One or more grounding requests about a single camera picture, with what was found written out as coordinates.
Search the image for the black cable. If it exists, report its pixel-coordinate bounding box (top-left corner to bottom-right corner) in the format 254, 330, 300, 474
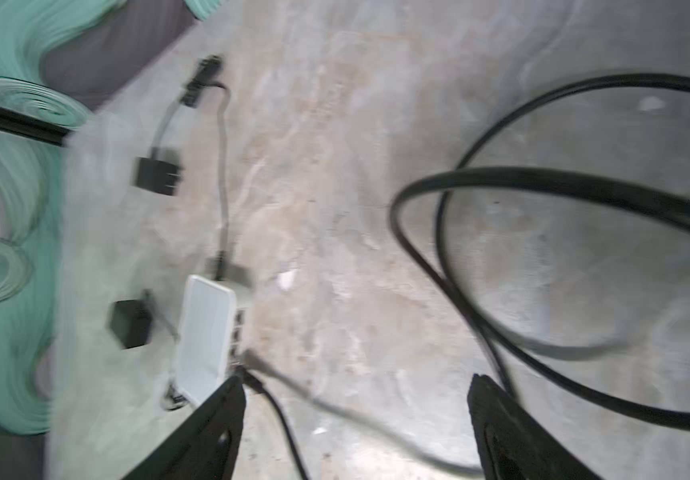
233, 71, 690, 480

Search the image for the black power adapter with cable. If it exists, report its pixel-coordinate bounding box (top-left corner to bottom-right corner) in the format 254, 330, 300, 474
108, 289, 180, 349

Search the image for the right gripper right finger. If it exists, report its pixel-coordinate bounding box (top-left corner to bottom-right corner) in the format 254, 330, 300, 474
467, 374, 598, 480

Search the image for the white network switch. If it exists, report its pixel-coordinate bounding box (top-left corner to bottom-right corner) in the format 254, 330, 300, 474
173, 265, 253, 409

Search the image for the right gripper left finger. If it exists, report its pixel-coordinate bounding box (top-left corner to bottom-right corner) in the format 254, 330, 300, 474
126, 376, 246, 480

